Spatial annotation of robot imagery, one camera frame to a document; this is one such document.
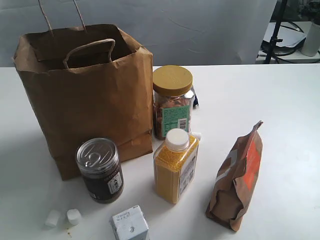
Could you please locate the dark pull-tab can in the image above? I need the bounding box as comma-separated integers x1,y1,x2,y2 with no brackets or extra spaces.
75,137,124,204

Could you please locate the white marshmallow piece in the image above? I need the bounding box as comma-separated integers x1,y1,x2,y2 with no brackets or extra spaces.
44,209,61,228
66,208,82,226

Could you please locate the left white marshmallow piece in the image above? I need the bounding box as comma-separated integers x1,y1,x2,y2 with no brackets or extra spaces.
44,209,61,228

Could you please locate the brown paper bag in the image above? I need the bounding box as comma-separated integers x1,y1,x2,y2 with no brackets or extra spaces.
11,0,154,182

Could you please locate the white cylinder container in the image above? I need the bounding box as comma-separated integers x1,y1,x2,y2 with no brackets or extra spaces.
301,22,320,57

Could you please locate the nut jar with yellow lid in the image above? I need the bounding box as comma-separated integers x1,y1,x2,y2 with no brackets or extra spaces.
153,65,196,140

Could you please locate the right white marshmallow piece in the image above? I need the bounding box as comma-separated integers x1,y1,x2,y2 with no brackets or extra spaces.
66,208,82,226

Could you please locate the brown orange coffee pouch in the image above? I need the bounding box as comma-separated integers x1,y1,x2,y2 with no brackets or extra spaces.
205,120,263,232

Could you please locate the yellow millet plastic bottle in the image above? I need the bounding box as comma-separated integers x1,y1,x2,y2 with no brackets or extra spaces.
153,128,200,204

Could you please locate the white carton box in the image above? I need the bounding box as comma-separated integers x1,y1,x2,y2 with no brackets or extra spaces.
110,205,150,240

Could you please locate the black tripod stand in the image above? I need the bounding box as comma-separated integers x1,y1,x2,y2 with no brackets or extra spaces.
260,0,288,64

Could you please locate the dark blue object behind jar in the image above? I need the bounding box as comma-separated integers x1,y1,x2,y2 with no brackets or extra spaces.
193,94,199,108

